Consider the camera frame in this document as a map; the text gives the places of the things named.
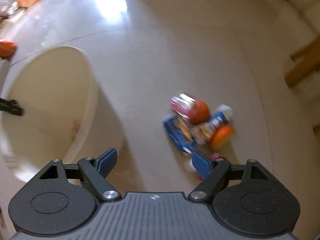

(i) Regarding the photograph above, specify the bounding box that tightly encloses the blue milk carton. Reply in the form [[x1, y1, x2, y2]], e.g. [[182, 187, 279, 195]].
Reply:
[[163, 115, 197, 156]]

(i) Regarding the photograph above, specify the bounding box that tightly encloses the white lid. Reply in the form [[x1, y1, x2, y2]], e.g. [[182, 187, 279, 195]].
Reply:
[[184, 158, 197, 173]]

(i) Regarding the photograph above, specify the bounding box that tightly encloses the red drink can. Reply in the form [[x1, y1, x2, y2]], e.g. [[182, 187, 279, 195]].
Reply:
[[199, 153, 225, 182]]

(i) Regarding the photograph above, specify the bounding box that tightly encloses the half orange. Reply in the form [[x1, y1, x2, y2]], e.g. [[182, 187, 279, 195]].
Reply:
[[209, 125, 235, 151]]

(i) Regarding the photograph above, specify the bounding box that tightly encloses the orange cushion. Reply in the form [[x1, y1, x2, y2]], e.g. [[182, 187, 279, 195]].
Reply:
[[0, 38, 18, 59]]

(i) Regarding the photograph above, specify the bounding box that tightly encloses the yogurt pouch white blue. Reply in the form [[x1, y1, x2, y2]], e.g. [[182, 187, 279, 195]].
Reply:
[[190, 111, 228, 145]]

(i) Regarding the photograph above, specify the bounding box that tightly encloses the crumpled white tissue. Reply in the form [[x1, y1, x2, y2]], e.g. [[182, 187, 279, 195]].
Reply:
[[216, 104, 233, 121]]

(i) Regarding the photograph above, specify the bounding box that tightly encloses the whole orange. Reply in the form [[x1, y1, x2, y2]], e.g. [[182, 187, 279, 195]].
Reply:
[[188, 99, 210, 125]]

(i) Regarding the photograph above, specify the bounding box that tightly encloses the white round trash bin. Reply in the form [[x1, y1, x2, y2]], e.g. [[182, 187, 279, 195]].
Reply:
[[1, 46, 124, 183]]

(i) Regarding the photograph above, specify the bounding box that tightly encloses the red clear snack wrapper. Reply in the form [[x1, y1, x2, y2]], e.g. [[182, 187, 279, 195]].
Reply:
[[169, 90, 196, 120]]

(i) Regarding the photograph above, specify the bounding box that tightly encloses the wooden furniture leg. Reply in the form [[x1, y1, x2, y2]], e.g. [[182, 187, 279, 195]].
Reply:
[[284, 36, 320, 88]]

